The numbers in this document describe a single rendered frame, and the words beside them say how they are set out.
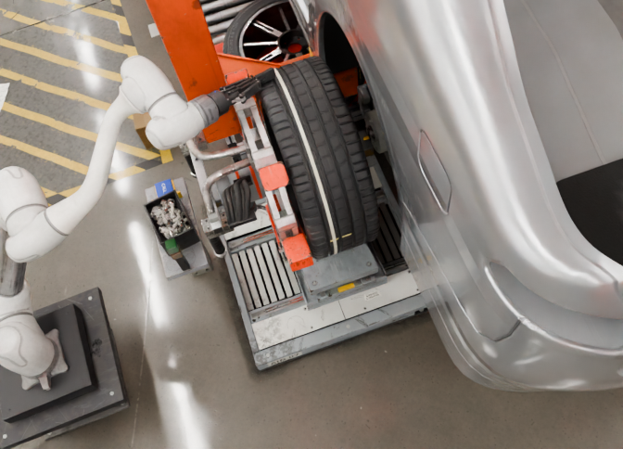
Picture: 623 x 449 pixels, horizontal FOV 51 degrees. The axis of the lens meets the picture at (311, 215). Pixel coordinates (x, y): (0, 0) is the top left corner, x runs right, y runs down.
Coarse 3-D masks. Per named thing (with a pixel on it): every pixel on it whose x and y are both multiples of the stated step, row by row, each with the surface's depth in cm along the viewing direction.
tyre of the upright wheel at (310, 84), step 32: (288, 64) 214; (320, 64) 206; (256, 96) 229; (320, 96) 196; (288, 128) 193; (320, 128) 193; (352, 128) 193; (288, 160) 192; (320, 160) 193; (352, 160) 193; (320, 192) 194; (352, 192) 196; (320, 224) 200; (352, 224) 205; (320, 256) 215
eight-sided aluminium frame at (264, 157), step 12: (240, 108) 204; (252, 108) 204; (240, 120) 202; (252, 120) 233; (264, 132) 199; (252, 144) 197; (264, 144) 197; (252, 156) 196; (264, 156) 195; (276, 192) 247; (288, 204) 200; (276, 216) 200; (288, 216) 200; (276, 228) 202; (288, 228) 203
